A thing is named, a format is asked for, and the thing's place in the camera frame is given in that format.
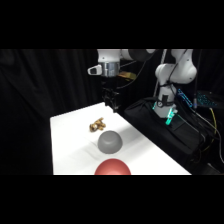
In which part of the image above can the grey upturned bowl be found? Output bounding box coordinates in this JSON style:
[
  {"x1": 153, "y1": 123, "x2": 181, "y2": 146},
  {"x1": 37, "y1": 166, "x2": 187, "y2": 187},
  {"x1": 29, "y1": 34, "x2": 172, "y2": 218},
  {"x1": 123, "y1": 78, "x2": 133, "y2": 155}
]
[{"x1": 97, "y1": 130, "x2": 124, "y2": 155}]

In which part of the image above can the electronics box with blue lights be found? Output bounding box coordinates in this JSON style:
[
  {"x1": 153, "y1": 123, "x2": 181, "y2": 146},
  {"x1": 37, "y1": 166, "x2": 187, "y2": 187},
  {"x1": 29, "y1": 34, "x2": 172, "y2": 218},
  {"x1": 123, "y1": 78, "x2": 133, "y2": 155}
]
[{"x1": 177, "y1": 88, "x2": 218, "y2": 110}]

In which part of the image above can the black robot stand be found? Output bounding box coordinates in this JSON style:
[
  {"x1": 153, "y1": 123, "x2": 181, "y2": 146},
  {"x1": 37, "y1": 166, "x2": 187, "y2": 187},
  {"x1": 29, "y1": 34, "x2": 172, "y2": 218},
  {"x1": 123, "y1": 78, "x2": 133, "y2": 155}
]
[{"x1": 123, "y1": 97, "x2": 208, "y2": 165}]

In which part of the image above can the red upturned bowl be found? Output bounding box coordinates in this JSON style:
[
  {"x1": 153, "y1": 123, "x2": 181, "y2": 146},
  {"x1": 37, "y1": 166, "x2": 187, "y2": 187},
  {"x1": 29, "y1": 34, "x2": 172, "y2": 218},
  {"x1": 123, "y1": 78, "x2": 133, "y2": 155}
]
[{"x1": 94, "y1": 158, "x2": 132, "y2": 176}]

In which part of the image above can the brown toy figure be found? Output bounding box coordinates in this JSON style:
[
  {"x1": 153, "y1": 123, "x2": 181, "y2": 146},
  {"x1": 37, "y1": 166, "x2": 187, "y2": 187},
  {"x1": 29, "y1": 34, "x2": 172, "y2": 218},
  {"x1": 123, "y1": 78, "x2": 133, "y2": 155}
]
[{"x1": 89, "y1": 117, "x2": 107, "y2": 133}]

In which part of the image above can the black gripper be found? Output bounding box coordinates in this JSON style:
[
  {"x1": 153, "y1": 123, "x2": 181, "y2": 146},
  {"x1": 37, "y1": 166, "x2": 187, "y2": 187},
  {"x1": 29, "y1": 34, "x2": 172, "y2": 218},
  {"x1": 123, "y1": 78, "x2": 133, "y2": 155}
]
[{"x1": 101, "y1": 75, "x2": 120, "y2": 113}]

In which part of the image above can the yellow cable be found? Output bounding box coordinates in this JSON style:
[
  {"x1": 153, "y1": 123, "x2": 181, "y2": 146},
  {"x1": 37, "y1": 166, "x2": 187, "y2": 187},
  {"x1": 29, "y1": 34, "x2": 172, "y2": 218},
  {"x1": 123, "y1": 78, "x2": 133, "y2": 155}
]
[{"x1": 198, "y1": 107, "x2": 218, "y2": 154}]

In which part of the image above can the green status light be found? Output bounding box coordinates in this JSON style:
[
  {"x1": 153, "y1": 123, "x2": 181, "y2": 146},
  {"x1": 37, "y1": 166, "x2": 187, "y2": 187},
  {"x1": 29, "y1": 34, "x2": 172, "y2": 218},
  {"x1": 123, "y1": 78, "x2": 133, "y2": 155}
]
[{"x1": 152, "y1": 102, "x2": 178, "y2": 126}]

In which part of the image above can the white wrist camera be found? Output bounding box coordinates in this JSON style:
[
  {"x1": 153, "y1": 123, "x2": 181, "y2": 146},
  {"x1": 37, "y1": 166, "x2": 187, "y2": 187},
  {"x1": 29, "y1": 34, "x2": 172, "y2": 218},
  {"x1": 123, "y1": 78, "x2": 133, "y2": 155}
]
[{"x1": 87, "y1": 64, "x2": 103, "y2": 76}]

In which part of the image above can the black curtain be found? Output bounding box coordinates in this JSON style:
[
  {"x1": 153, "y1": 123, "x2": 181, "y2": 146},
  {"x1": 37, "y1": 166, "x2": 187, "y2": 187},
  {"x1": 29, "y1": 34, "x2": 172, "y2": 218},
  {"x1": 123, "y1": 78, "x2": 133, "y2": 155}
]
[{"x1": 0, "y1": 49, "x2": 224, "y2": 176}]

